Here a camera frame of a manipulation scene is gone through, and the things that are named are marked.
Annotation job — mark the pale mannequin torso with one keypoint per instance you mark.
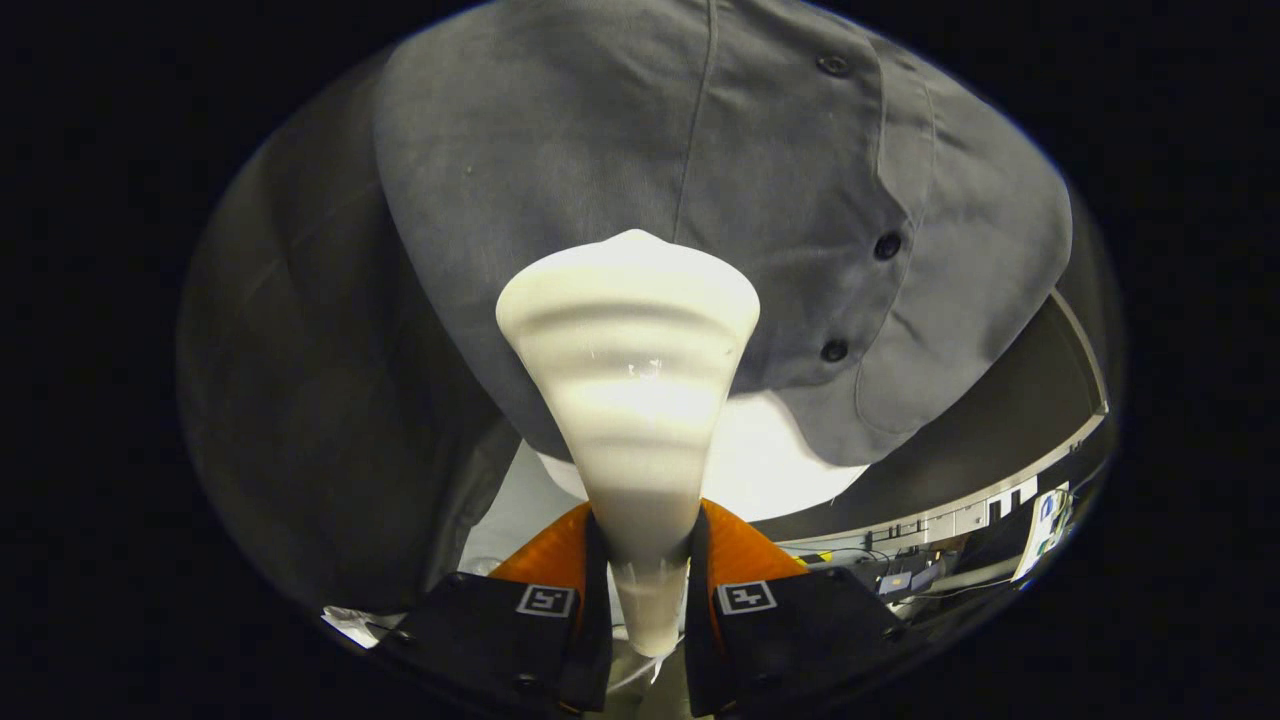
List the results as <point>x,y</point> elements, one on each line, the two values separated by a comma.
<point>770,470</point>

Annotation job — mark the white crumpled sheet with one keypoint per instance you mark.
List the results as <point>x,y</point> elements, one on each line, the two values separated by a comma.
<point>350,625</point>

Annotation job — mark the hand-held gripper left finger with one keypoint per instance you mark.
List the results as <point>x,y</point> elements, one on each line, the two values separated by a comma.
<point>598,620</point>

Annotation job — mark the grey blue box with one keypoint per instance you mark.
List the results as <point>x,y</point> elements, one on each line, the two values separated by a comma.
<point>905,580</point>

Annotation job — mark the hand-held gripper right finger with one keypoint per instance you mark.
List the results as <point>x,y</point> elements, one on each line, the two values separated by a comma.
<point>698,620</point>

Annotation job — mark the grey button shirt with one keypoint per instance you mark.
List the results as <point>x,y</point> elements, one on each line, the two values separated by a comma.
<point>560,130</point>

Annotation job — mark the white cluttered desk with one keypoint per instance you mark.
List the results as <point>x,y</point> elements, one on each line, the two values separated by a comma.
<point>1045,525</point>

